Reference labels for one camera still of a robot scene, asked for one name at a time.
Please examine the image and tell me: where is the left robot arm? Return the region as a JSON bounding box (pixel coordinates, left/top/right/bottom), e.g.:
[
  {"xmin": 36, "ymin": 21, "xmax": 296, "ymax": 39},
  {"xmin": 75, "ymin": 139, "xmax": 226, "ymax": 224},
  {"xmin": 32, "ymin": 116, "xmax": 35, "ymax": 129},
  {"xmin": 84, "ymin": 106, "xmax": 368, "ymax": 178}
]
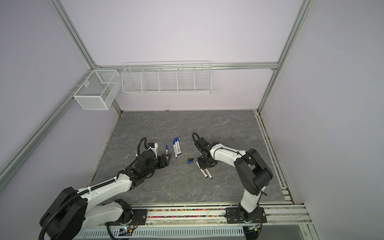
[{"xmin": 38, "ymin": 149, "xmax": 172, "ymax": 240}]

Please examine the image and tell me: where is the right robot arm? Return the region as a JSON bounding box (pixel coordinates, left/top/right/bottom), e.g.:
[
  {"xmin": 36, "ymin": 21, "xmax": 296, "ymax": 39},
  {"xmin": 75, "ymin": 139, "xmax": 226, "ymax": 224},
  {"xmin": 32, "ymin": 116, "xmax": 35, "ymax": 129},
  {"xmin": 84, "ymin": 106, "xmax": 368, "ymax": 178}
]
[{"xmin": 193, "ymin": 137, "xmax": 274, "ymax": 221}]

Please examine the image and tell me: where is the white mesh box basket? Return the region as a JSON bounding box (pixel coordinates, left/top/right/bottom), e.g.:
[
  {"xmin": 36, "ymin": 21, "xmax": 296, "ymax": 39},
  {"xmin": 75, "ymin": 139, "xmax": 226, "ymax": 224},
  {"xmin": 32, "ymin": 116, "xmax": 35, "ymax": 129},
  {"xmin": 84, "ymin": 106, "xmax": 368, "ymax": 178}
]
[{"xmin": 74, "ymin": 70, "xmax": 122, "ymax": 111}]

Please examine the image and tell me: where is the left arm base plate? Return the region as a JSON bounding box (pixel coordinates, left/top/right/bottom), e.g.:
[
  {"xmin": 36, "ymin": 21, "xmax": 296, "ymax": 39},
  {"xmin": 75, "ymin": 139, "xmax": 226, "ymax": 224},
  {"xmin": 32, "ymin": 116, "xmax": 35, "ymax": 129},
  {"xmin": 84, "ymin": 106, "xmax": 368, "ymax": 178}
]
[{"xmin": 108, "ymin": 209, "xmax": 148, "ymax": 226}]

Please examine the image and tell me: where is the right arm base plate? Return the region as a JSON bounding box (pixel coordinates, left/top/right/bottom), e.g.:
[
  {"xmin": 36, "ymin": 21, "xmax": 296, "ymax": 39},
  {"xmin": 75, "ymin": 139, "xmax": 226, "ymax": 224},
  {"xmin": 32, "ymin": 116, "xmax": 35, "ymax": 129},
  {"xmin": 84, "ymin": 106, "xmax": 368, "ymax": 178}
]
[{"xmin": 225, "ymin": 207, "xmax": 267, "ymax": 224}]

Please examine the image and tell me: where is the white wire wall basket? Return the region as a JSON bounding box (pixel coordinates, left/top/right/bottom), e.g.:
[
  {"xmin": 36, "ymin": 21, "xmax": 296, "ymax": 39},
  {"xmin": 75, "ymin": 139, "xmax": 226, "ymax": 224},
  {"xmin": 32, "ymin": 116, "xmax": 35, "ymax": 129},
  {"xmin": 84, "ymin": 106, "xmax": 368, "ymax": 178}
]
[{"xmin": 122, "ymin": 61, "xmax": 213, "ymax": 94}]

